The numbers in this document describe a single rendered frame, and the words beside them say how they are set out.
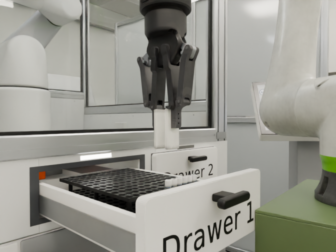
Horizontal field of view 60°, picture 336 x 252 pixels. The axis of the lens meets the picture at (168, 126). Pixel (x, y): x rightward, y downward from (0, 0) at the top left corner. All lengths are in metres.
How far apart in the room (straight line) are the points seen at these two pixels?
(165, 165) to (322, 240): 0.43
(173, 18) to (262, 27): 1.81
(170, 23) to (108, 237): 0.34
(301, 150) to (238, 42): 1.19
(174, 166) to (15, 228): 0.42
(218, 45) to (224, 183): 0.68
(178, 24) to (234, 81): 1.82
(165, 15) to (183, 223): 0.33
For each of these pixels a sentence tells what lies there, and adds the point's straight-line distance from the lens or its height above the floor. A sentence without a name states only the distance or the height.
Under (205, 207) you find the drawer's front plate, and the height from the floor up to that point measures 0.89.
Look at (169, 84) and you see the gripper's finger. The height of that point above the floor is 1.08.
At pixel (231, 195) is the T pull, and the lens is 0.43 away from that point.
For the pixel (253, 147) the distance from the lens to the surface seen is 2.24.
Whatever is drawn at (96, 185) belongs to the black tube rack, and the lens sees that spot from 0.55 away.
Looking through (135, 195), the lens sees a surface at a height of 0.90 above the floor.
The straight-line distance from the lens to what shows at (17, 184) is 0.61.
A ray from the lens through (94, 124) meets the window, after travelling 0.69.
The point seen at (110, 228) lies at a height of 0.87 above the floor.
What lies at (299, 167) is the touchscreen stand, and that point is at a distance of 1.42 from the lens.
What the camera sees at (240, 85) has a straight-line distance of 2.29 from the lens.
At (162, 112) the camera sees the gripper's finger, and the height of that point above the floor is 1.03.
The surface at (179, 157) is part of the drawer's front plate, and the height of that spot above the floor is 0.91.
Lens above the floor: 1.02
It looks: 1 degrees down
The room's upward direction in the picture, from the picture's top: straight up
